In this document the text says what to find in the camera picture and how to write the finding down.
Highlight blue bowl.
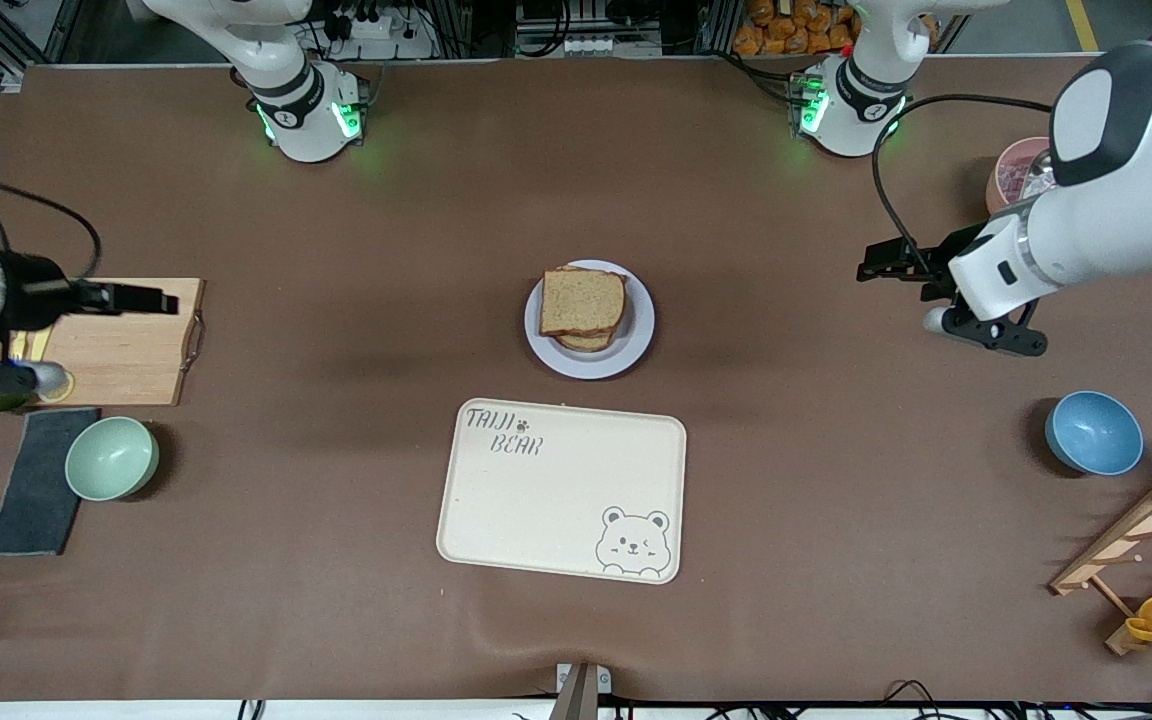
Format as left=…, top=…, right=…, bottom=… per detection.
left=1044, top=390, right=1145, bottom=476

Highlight brown bread slice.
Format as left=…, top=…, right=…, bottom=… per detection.
left=554, top=328, right=619, bottom=354

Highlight pink bowl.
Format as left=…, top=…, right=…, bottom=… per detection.
left=986, top=137, right=1054, bottom=216

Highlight round white plate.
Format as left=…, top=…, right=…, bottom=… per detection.
left=524, top=260, right=656, bottom=381

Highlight dark grey cloth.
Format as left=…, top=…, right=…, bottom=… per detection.
left=0, top=407, right=100, bottom=557

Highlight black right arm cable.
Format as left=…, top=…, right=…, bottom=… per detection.
left=0, top=180, right=103, bottom=283

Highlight mint green bowl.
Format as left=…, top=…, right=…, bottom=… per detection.
left=64, top=416, right=160, bottom=502

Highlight cream tray with bear print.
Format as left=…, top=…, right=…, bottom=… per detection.
left=436, top=398, right=688, bottom=585

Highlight grey metal table bracket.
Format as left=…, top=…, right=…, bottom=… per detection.
left=548, top=662, right=613, bottom=720

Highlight brown bread slice sandwich lid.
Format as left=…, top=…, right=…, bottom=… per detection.
left=539, top=266, right=629, bottom=338

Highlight white power strip with plugs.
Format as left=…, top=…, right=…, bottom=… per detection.
left=329, top=6, right=439, bottom=61

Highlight orange snack bag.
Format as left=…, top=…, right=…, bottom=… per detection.
left=733, top=0, right=862, bottom=57

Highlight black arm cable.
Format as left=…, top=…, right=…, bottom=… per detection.
left=872, top=94, right=1057, bottom=281
left=0, top=180, right=103, bottom=283

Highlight wooden cup rack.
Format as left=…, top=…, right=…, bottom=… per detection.
left=1049, top=460, right=1152, bottom=657

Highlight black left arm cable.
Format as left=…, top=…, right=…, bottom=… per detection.
left=872, top=94, right=1057, bottom=281

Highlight wooden cutting board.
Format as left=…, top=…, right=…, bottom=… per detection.
left=0, top=277, right=207, bottom=408

